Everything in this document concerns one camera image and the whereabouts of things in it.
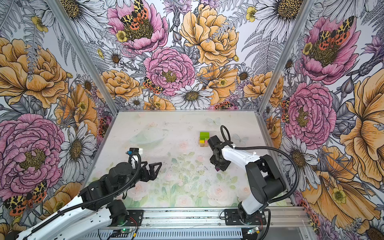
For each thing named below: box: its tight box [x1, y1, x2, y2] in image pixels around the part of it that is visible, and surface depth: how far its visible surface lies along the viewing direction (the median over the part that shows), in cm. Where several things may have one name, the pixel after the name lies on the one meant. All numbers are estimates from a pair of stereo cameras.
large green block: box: [199, 132, 210, 141], surface depth 101 cm
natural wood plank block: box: [199, 143, 209, 148], surface depth 103 cm
